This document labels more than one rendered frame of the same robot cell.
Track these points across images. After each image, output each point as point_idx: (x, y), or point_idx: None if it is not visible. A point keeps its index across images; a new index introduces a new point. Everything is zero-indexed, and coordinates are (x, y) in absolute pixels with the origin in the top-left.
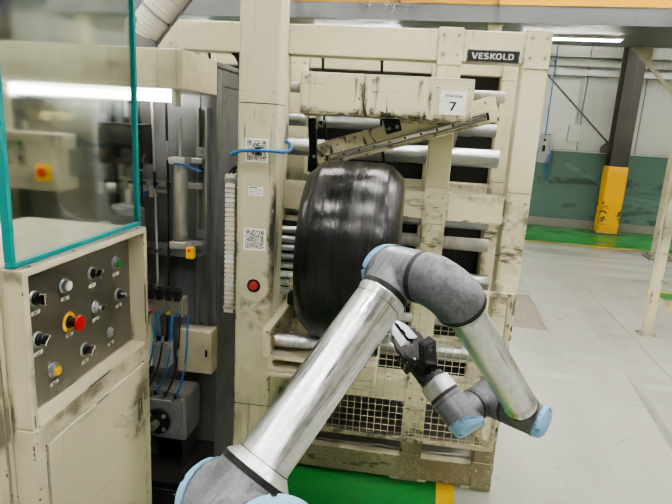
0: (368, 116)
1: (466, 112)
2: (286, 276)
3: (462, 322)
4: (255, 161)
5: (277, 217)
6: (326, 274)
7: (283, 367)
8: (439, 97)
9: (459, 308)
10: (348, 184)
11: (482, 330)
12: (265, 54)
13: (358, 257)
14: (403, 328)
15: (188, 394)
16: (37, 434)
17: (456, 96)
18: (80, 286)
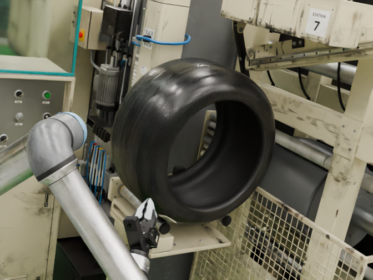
0: (258, 26)
1: (326, 34)
2: None
3: (35, 177)
4: (146, 46)
5: None
6: (117, 140)
7: (119, 213)
8: (308, 15)
9: (31, 164)
10: (162, 75)
11: (59, 195)
12: None
13: (131, 134)
14: (147, 208)
15: (109, 216)
16: None
17: (321, 15)
18: (5, 98)
